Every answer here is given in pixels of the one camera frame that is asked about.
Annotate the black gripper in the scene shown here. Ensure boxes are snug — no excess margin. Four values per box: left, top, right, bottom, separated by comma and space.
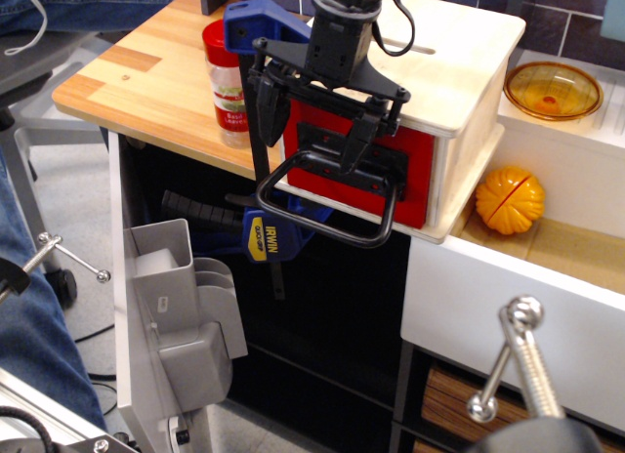
248, 37, 410, 174

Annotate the red front wooden drawer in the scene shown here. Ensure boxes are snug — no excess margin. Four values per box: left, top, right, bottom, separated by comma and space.
283, 101, 435, 229

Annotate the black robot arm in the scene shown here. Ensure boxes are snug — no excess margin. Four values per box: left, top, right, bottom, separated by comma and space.
249, 0, 410, 174

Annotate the light wooden box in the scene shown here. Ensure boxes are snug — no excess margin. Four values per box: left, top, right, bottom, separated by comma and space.
276, 0, 524, 244

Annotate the red lid spice jar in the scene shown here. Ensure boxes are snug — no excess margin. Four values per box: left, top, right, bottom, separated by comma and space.
202, 20, 250, 149

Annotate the blue bar clamp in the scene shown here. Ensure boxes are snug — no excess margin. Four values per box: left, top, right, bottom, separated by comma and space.
163, 0, 313, 300

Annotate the orange toy pumpkin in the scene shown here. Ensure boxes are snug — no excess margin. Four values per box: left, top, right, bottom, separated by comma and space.
476, 166, 546, 235

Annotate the amber plastic bowl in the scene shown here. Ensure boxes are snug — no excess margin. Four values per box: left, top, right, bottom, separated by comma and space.
504, 62, 604, 121

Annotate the white toy sink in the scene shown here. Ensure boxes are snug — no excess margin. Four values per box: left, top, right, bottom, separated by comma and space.
401, 63, 624, 432

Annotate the silver metal clamp screw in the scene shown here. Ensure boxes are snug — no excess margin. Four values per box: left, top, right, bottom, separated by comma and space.
466, 295, 565, 424

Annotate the blue jeans leg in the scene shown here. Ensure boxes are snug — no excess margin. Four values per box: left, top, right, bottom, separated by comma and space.
1, 0, 174, 430

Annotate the black metal drawer handle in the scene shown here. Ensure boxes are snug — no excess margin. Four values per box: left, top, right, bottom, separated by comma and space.
255, 121, 410, 250

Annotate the grey metal bracket mount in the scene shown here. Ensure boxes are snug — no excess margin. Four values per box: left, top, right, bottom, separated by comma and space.
113, 219, 248, 452

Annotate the small silver clamp handle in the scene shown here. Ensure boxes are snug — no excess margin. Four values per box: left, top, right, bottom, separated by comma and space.
1, 232, 111, 309

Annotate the aluminium frame rail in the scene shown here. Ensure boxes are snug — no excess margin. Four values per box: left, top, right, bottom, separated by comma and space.
1, 369, 136, 452

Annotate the black cable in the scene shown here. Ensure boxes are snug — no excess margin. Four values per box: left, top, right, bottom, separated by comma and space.
0, 406, 55, 453

